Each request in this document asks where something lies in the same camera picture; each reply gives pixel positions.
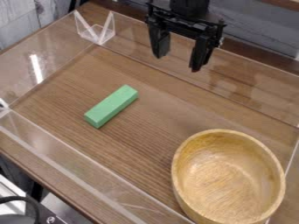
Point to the clear acrylic barrier wall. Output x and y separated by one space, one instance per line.
113 171

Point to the black metal bracket with bolt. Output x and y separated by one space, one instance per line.
49 217

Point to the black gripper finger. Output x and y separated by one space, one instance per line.
201 52
161 40

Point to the brown wooden bowl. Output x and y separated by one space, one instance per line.
229 180

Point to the green rectangular block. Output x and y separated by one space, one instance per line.
111 106

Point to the clear acrylic corner bracket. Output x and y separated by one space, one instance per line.
99 34

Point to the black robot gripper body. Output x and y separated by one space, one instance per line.
186 17

